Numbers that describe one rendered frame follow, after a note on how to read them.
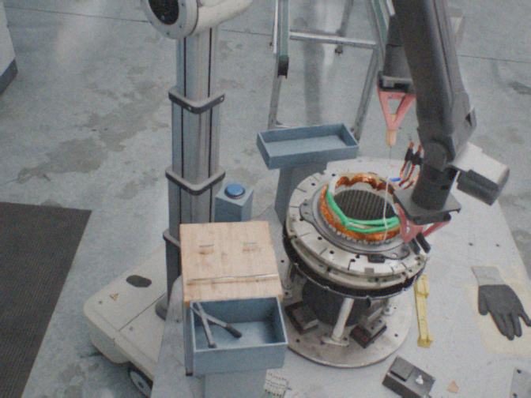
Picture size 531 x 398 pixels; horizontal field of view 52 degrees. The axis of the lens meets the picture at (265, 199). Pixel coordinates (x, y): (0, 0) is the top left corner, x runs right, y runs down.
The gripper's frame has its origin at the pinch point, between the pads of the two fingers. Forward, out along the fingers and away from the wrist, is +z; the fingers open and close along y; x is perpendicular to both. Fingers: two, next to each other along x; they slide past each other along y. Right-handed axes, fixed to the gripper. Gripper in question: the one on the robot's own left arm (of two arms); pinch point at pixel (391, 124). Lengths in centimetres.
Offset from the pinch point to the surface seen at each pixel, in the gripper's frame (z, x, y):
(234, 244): 26.9, 29.3, -2.3
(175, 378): 59, 41, -8
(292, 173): 22.6, 18.9, 33.2
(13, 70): 34, 198, 223
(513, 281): 50, -44, 35
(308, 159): 18.0, 15.1, 31.4
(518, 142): 62, -115, 239
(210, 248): 26.4, 33.6, -5.9
